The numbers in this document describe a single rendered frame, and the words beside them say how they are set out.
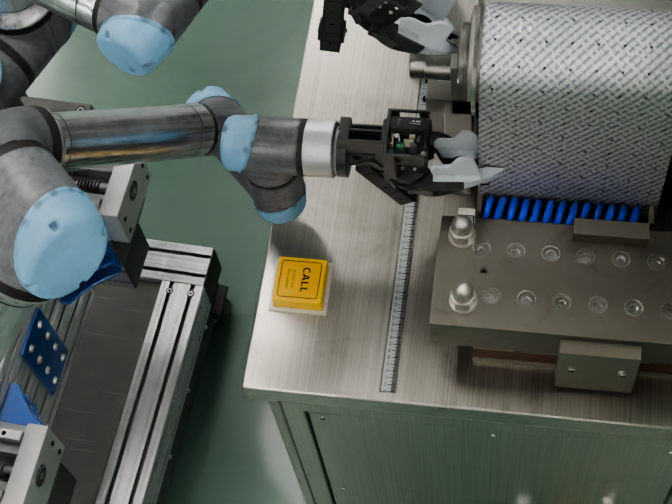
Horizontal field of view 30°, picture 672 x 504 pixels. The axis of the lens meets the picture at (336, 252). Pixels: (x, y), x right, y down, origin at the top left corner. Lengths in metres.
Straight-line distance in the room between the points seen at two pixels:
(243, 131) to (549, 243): 0.42
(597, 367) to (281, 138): 0.50
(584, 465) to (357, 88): 0.66
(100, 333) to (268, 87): 0.83
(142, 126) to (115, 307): 1.01
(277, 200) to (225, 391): 1.07
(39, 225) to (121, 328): 1.20
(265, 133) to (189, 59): 1.58
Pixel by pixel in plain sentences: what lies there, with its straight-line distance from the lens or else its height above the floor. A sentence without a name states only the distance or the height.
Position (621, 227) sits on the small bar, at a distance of 1.65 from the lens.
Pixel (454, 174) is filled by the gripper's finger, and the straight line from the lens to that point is 1.61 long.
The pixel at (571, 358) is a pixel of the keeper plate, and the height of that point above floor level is 1.01.
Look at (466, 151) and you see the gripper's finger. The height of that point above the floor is 1.10.
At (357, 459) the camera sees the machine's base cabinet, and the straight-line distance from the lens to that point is 1.95.
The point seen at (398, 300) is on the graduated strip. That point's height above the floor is 0.90.
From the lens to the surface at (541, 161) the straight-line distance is 1.61.
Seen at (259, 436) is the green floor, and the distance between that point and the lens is 2.67.
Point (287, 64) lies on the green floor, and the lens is 3.13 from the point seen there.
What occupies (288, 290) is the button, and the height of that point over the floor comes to 0.92.
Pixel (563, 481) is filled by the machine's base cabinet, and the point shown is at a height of 0.63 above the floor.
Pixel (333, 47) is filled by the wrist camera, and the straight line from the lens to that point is 1.54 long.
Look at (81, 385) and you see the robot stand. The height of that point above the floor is 0.21.
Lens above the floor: 2.47
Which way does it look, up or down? 61 degrees down
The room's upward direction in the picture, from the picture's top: 11 degrees counter-clockwise
